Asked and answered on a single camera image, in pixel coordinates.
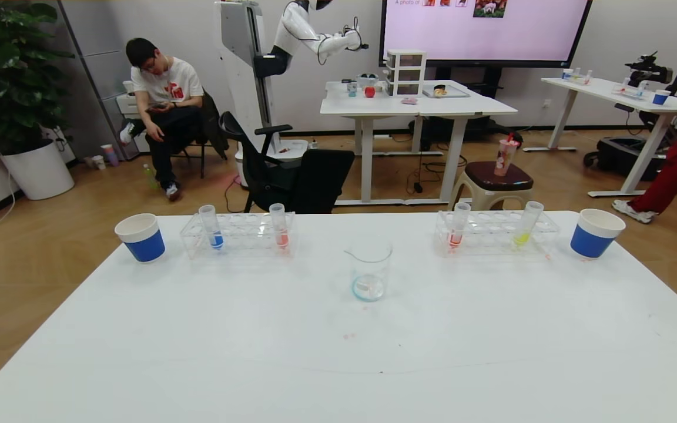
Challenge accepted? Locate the clear plastic test tube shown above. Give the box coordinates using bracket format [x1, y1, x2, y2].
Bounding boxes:
[448, 202, 472, 248]
[198, 204, 224, 250]

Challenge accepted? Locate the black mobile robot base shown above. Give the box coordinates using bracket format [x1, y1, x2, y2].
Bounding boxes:
[584, 136, 668, 182]

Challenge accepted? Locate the test tube with red liquid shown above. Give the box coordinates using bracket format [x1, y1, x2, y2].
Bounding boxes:
[269, 203, 290, 250]

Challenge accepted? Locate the clear glass beaker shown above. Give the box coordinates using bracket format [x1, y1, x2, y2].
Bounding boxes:
[344, 236, 394, 303]

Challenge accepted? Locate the clear acrylic test tube rack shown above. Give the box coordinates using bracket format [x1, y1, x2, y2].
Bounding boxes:
[434, 210, 561, 257]
[179, 211, 296, 259]

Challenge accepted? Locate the test tube with yellow liquid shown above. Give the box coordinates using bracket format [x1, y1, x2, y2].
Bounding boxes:
[512, 200, 545, 247]

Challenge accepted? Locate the black office chair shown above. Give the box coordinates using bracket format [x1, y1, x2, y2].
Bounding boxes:
[219, 110, 356, 214]

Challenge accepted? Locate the white double desk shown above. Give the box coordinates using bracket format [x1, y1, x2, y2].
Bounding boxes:
[320, 79, 518, 206]

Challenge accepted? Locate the white drawer organizer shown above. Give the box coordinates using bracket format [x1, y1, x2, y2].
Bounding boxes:
[386, 49, 427, 97]

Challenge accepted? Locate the black chair with dark jacket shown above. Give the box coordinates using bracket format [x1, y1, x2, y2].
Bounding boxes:
[171, 88, 229, 179]

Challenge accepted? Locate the grey tray with food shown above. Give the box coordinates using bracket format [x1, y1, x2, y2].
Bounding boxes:
[423, 84, 471, 99]

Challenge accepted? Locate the brown topped beige stool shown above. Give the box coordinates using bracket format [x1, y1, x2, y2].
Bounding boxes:
[448, 161, 535, 211]

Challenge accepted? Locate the black display stand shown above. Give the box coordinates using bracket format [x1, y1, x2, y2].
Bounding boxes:
[412, 66, 522, 151]

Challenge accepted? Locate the white humanoid robot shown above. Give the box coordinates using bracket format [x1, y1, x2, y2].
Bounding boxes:
[215, 0, 368, 189]

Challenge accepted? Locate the pink drink cup with straw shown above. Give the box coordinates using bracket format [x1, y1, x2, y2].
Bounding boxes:
[494, 134, 520, 177]

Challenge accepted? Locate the blue white paper cup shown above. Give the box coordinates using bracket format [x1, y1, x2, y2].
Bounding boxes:
[569, 208, 626, 260]
[114, 213, 166, 263]

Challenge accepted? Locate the seated person in white shirt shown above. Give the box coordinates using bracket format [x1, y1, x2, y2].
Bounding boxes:
[119, 38, 205, 202]

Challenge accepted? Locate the white drawer cabinet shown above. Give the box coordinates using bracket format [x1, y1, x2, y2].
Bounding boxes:
[116, 91, 139, 116]

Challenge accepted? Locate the grey partition cabinet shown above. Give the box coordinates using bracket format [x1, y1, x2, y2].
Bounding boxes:
[56, 0, 139, 160]

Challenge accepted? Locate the white standing desk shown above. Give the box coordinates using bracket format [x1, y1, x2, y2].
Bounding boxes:
[524, 76, 677, 198]

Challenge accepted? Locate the white plant pot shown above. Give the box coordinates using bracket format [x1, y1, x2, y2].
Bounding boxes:
[0, 139, 75, 201]

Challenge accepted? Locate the green potted plant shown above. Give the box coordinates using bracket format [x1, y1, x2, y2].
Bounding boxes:
[0, 0, 75, 156]

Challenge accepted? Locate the large wall display screen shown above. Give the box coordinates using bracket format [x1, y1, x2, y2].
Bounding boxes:
[378, 0, 594, 68]

